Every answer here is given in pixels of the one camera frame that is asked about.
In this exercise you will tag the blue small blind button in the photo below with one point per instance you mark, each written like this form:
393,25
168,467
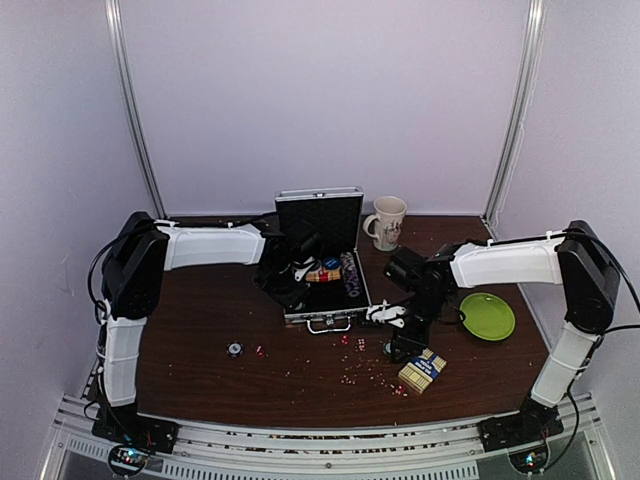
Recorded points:
331,263

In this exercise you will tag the front aluminium rail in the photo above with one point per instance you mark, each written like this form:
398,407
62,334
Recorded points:
441,450

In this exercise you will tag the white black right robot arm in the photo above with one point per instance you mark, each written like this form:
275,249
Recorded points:
571,258

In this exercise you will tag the green plate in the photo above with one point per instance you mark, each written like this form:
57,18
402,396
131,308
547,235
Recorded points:
487,316

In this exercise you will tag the purple poker chip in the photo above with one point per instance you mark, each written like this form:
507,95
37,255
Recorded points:
234,349

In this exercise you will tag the aluminium poker chip case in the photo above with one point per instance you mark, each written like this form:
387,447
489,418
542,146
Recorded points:
336,213

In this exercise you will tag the red die centre right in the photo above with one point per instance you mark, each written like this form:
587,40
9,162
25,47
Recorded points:
360,344

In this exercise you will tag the cream ceramic mug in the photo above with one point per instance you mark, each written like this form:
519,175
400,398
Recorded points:
384,225

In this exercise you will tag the aluminium frame post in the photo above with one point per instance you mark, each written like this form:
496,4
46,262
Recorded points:
524,88
118,41

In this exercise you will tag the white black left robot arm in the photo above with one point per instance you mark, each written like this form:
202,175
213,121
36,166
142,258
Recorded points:
133,266

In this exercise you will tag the left aluminium frame post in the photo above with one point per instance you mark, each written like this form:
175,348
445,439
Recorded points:
118,41

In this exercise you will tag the right aluminium frame post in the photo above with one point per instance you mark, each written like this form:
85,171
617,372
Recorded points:
524,88

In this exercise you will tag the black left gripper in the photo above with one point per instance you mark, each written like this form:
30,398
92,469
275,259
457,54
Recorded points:
292,299

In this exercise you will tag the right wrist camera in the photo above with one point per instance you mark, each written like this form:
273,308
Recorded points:
388,314

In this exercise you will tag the blue playing card box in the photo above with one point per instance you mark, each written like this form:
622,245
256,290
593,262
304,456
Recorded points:
421,371

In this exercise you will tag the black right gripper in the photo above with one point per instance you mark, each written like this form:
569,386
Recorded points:
415,343

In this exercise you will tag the right poker chip row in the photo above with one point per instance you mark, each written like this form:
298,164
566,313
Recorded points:
350,275

